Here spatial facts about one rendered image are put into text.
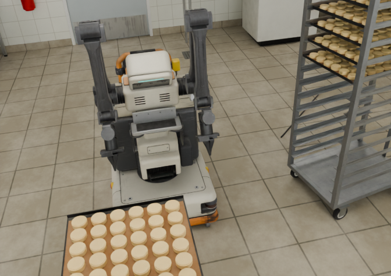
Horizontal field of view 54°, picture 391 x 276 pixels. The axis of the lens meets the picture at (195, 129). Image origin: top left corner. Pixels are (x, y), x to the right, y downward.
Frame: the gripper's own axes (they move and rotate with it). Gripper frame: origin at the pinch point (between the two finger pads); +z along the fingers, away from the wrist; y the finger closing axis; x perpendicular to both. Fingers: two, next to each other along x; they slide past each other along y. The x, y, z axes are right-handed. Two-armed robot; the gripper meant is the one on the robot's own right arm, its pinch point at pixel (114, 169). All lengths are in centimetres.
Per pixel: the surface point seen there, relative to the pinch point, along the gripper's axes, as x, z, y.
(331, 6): 25, -64, 123
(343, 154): 20, 15, 121
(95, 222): -48.5, 6.5, -4.8
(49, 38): 376, -112, -90
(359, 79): 0, -25, 121
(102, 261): -63, 14, -2
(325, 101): 61, -11, 133
